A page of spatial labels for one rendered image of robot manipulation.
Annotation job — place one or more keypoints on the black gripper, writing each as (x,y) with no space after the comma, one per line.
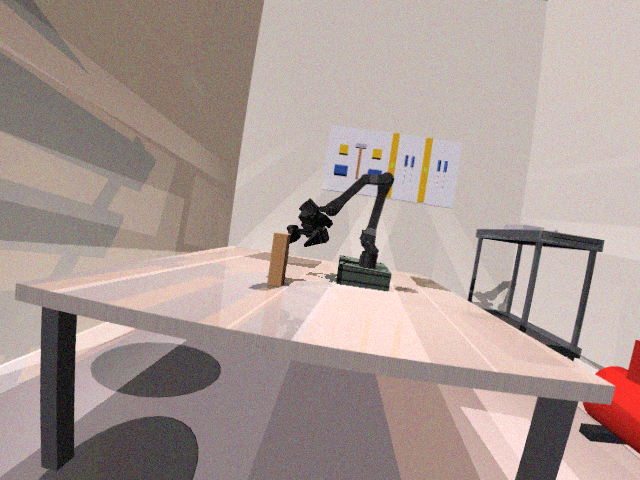
(316,235)

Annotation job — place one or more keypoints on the brown wooden post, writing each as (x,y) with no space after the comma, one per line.
(278,260)

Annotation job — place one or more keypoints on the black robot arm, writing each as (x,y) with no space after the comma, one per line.
(310,212)

